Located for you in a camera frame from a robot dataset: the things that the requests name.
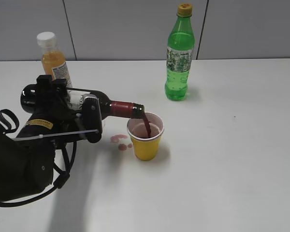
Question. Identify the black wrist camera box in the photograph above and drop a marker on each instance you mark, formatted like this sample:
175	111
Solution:
92	120

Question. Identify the dark red wine bottle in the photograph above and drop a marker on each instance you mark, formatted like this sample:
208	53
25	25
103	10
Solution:
108	107

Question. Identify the green soda bottle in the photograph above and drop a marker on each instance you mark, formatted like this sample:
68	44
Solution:
180	47

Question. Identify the orange juice bottle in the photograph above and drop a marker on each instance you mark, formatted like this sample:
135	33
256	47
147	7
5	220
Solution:
53	60

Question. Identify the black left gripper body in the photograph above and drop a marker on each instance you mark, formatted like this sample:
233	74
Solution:
51	115

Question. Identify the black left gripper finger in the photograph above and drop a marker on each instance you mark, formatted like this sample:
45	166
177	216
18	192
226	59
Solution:
44	91
60	86

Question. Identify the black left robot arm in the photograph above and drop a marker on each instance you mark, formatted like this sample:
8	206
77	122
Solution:
33	158

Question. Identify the yellow paper cup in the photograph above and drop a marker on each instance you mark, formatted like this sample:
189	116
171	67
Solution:
145	148

